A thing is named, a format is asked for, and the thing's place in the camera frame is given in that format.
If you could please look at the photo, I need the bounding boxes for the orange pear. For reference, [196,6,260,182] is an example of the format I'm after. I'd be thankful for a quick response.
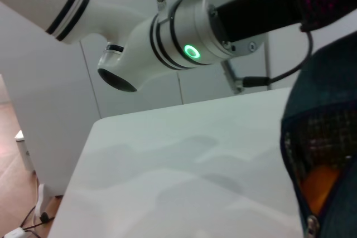
[301,164,343,216]

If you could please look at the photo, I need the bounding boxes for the white table leg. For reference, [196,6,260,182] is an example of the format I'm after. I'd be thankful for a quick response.
[35,183,56,218]

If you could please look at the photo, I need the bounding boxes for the white power adapter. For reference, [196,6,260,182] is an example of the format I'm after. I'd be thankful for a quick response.
[5,228,26,238]

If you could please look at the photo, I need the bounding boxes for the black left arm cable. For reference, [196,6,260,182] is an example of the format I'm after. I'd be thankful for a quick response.
[221,30,315,95]

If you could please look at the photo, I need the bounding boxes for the dark blue fabric bag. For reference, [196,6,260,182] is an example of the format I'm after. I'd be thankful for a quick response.
[280,0,357,238]

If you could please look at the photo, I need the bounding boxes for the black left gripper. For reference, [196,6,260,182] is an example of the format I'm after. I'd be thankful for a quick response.
[214,0,307,44]

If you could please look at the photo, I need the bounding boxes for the black floor cable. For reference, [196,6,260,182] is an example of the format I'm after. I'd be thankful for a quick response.
[0,204,56,238]

